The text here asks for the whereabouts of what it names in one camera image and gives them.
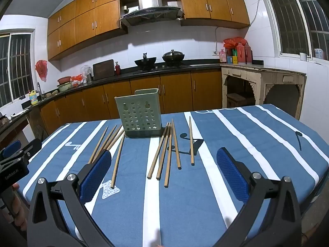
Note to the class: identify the red basin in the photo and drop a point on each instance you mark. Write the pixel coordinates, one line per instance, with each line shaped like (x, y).
(64, 79)

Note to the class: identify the small wooden stool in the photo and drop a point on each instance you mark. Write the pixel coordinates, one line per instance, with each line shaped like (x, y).
(235, 98)

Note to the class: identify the small red bottle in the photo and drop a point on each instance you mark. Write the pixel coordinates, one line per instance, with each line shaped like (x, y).
(117, 69)

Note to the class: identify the metal faucet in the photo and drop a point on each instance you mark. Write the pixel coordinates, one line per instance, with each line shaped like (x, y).
(39, 87)

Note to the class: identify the red thermos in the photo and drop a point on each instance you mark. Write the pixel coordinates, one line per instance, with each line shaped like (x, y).
(248, 54)
(240, 54)

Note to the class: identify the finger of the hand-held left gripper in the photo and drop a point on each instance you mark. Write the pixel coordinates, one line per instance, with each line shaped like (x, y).
(11, 146)
(32, 145)

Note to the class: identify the black wok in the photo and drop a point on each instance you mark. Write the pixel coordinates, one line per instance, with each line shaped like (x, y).
(145, 62)

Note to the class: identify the green perforated utensil holder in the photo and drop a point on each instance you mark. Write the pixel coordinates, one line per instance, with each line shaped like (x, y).
(138, 115)

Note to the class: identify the wooden wall cabinets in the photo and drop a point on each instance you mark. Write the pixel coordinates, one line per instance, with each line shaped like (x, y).
(84, 23)

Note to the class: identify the green yellow box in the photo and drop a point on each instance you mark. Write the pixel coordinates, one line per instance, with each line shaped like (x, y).
(235, 56)

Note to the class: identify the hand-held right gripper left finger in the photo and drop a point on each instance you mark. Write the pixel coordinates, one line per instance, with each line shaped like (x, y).
(96, 175)

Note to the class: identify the wooden base cabinets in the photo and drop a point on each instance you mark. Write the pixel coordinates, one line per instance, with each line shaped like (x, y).
(177, 92)

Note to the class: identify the black lidded pot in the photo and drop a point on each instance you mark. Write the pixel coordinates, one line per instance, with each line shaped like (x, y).
(173, 56)

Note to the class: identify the green enamel pot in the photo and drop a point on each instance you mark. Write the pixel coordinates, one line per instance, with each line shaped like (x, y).
(65, 87)

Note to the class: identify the white mug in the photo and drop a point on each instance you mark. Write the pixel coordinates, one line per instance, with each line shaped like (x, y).
(303, 56)

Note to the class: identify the dark wooden cutting board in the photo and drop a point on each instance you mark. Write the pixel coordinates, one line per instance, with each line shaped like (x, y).
(103, 69)

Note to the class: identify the old white carved table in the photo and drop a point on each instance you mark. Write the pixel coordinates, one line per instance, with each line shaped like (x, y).
(270, 76)

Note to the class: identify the person's left hand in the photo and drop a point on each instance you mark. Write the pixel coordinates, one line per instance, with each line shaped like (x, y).
(20, 208)

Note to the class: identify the yellow detergent bottle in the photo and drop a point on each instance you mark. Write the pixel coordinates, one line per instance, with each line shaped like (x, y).
(33, 98)

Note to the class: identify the red plastic bag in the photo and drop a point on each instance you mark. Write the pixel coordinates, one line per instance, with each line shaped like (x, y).
(41, 69)

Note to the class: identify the pink carton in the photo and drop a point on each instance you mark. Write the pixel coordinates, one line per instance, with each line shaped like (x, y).
(222, 55)

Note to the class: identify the blue white striped tablecloth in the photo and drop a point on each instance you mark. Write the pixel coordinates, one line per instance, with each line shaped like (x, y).
(195, 211)

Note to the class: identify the glass jar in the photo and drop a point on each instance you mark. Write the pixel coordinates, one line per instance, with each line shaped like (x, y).
(88, 74)

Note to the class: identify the steel range hood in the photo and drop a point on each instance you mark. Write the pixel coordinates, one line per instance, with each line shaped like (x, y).
(151, 12)

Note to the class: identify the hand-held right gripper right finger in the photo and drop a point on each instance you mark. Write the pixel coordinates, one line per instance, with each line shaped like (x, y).
(231, 175)

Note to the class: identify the blue box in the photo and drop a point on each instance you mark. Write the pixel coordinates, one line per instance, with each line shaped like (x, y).
(229, 59)

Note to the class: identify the large barred window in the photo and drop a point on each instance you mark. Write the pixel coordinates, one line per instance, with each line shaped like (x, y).
(290, 18)

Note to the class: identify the orange plastic bag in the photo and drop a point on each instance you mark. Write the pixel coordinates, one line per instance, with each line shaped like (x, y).
(77, 78)

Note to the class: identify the gas stove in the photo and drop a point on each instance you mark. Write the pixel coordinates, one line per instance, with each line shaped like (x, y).
(160, 68)

